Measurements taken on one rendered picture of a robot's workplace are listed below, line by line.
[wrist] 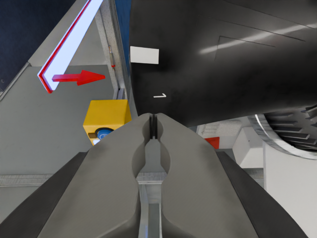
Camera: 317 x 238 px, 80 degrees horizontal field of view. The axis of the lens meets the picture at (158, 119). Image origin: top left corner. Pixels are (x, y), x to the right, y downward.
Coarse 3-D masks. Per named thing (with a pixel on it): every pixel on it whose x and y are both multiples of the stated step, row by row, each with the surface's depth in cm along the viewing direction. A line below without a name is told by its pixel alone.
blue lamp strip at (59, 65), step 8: (96, 0) 37; (88, 8) 32; (96, 8) 37; (88, 16) 32; (80, 24) 29; (88, 24) 32; (72, 32) 26; (80, 32) 29; (72, 40) 26; (80, 40) 29; (64, 48) 24; (72, 48) 26; (56, 56) 22; (64, 56) 24; (72, 56) 26; (56, 64) 22; (64, 64) 24; (48, 72) 20; (56, 72) 22; (48, 80) 21
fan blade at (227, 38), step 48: (144, 0) 19; (192, 0) 18; (240, 0) 17; (288, 0) 17; (192, 48) 20; (240, 48) 19; (288, 48) 19; (144, 96) 24; (192, 96) 24; (240, 96) 23; (288, 96) 23
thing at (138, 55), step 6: (132, 48) 21; (138, 48) 21; (144, 48) 21; (132, 54) 21; (138, 54) 21; (144, 54) 21; (150, 54) 21; (156, 54) 21; (132, 60) 22; (138, 60) 22; (144, 60) 22; (150, 60) 21; (156, 60) 21
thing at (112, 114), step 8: (96, 104) 49; (104, 104) 49; (112, 104) 49; (120, 104) 49; (128, 104) 51; (88, 112) 47; (96, 112) 47; (104, 112) 47; (112, 112) 47; (120, 112) 47; (128, 112) 51; (88, 120) 46; (96, 120) 46; (104, 120) 46; (112, 120) 46; (120, 120) 45; (128, 120) 51; (88, 128) 46; (96, 128) 46; (104, 128) 45; (112, 128) 46; (88, 136) 48
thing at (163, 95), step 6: (150, 90) 23; (156, 90) 23; (162, 90) 23; (168, 90) 23; (150, 96) 24; (156, 96) 24; (162, 96) 24; (168, 96) 24; (150, 102) 24; (156, 102) 24
